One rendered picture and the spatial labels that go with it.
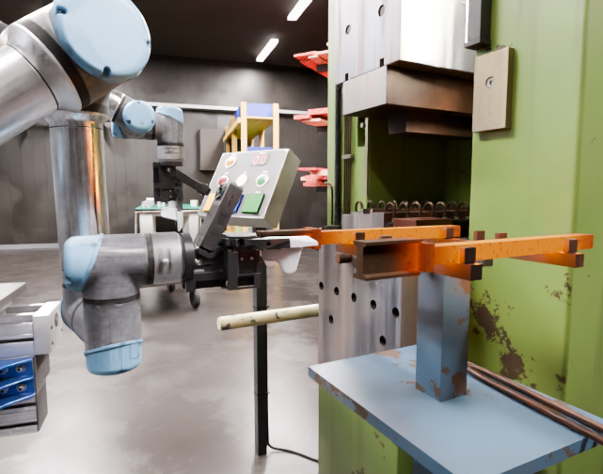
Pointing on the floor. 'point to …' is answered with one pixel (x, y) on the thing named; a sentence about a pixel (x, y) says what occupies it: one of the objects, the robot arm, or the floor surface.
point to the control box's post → (260, 366)
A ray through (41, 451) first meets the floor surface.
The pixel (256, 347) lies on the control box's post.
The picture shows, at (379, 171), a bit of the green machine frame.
